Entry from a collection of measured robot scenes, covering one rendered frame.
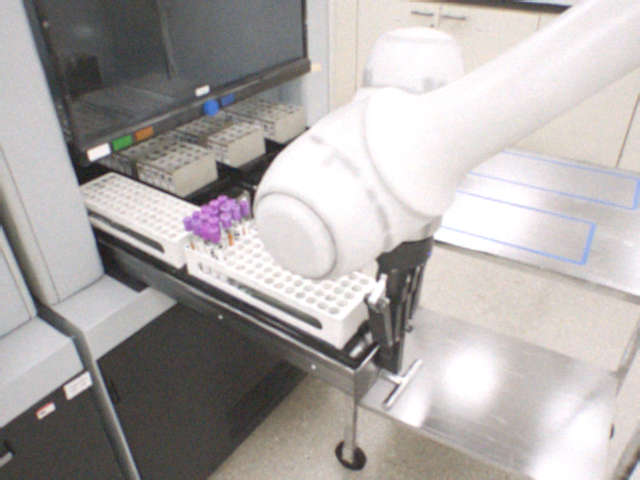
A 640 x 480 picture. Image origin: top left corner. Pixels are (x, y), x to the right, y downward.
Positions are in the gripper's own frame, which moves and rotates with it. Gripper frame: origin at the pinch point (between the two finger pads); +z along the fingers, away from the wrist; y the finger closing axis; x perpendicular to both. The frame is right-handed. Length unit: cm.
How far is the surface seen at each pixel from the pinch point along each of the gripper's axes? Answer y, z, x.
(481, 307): -109, 80, -18
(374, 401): -29, 52, -17
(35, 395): 29, 12, -46
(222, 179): -21, -2, -52
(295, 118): -47, -7, -53
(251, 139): -32, -7, -53
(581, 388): -62, 52, 23
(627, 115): -228, 37, 0
